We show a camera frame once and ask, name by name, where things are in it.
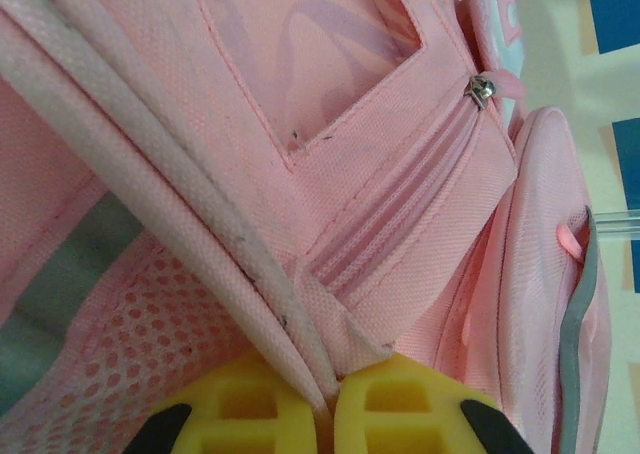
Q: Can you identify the pink backpack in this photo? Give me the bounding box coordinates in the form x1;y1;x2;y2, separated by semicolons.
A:
0;0;614;454

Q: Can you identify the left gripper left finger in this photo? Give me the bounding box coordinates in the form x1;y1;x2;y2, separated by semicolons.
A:
124;356;321;454

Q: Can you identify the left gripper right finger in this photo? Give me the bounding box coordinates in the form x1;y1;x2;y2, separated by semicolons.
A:
334;353;531;454

